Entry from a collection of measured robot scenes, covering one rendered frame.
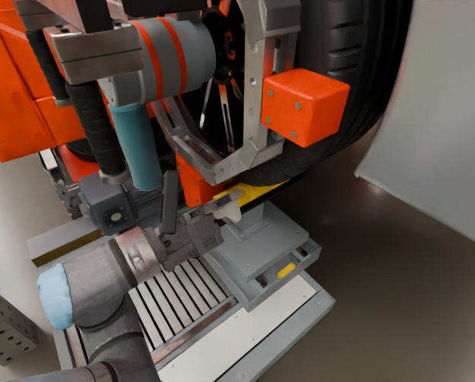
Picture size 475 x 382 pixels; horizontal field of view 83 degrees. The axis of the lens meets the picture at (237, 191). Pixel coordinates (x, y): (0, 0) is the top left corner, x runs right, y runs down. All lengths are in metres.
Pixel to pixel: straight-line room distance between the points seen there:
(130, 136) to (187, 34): 0.29
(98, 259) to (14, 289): 1.00
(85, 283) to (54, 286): 0.04
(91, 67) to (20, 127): 0.70
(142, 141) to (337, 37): 0.51
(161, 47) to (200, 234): 0.33
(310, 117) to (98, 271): 0.37
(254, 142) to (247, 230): 0.60
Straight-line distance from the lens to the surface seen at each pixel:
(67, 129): 1.08
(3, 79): 1.01
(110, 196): 0.99
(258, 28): 0.39
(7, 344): 1.20
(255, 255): 0.96
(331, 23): 0.42
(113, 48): 0.37
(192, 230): 0.49
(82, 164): 1.45
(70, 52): 0.36
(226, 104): 0.69
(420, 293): 1.35
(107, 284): 0.47
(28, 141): 1.07
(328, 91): 0.37
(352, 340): 1.15
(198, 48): 0.57
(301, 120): 0.36
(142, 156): 0.76
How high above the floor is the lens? 1.01
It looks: 42 degrees down
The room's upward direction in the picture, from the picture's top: straight up
